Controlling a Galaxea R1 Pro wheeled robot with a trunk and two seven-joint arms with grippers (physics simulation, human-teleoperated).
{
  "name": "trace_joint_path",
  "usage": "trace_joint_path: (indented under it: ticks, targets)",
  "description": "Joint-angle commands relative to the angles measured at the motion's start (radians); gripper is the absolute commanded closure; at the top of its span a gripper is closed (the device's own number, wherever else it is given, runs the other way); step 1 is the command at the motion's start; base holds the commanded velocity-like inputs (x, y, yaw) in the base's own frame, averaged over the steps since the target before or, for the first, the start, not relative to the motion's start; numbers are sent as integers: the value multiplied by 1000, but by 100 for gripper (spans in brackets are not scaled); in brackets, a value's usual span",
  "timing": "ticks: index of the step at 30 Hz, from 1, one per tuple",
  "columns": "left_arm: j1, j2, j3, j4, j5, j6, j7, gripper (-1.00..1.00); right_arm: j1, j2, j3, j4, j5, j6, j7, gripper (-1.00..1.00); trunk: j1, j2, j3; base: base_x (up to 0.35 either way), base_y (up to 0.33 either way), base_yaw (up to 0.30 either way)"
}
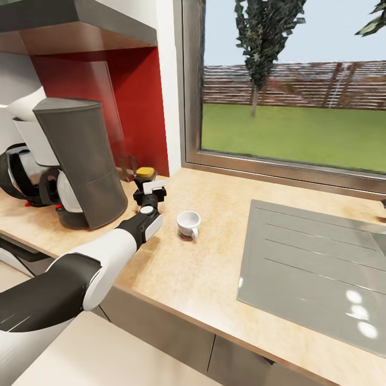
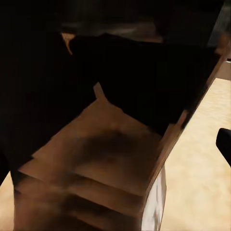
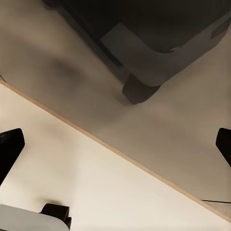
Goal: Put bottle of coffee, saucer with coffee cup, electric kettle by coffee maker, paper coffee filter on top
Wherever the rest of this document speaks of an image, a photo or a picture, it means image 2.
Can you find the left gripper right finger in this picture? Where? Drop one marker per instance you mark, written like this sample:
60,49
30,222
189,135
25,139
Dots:
223,143

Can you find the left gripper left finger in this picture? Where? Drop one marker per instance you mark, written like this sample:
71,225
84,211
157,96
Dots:
4,168

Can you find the bottle of coffee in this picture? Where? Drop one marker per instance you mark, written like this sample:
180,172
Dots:
94,96

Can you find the countertop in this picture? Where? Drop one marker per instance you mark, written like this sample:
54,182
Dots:
198,176

